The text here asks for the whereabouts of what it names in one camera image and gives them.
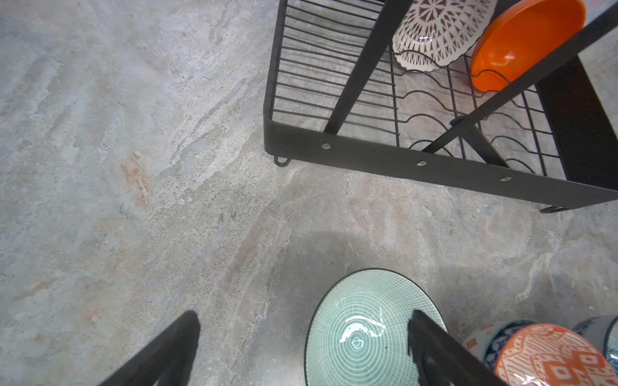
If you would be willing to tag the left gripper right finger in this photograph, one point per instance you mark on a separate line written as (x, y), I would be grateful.
(439, 359)

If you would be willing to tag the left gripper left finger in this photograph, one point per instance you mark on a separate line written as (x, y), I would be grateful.
(167, 359)

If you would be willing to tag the mint green ribbed bowl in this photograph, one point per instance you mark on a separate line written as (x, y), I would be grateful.
(358, 334)

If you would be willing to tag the white patterned lattice bowl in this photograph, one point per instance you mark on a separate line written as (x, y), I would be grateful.
(436, 33)

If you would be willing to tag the orange plastic bowl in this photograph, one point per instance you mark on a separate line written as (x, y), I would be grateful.
(522, 36)

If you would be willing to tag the red orange patterned bowl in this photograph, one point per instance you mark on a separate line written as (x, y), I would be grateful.
(525, 352)

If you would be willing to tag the blue white floral bowl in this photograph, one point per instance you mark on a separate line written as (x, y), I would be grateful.
(601, 332)

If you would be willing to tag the black wire dish rack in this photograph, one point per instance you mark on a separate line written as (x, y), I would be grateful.
(335, 98)

